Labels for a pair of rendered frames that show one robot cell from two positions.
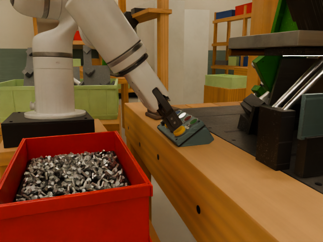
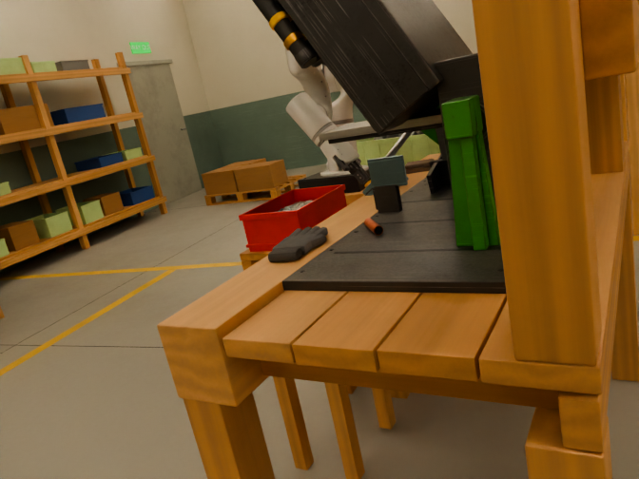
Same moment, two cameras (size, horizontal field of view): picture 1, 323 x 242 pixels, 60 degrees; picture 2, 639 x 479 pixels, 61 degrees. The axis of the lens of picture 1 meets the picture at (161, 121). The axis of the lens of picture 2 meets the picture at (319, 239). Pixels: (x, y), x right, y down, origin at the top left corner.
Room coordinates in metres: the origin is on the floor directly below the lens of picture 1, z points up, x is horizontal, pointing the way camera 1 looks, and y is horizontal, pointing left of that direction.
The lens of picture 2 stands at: (-0.57, -1.19, 1.24)
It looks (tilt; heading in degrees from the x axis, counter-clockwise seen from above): 15 degrees down; 50
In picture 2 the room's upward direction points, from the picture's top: 12 degrees counter-clockwise
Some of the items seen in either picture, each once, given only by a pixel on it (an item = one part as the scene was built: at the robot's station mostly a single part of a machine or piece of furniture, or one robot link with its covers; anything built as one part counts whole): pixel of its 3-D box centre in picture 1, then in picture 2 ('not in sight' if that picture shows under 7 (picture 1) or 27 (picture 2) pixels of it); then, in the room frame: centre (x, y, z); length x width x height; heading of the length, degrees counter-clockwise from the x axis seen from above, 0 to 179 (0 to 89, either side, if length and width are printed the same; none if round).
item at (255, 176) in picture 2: not in sight; (253, 179); (3.73, 5.10, 0.22); 1.20 x 0.81 x 0.44; 109
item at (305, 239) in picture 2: not in sight; (302, 241); (0.17, -0.24, 0.91); 0.20 x 0.11 x 0.03; 27
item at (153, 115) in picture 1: (163, 112); (418, 165); (0.92, -0.01, 0.91); 0.10 x 0.08 x 0.03; 118
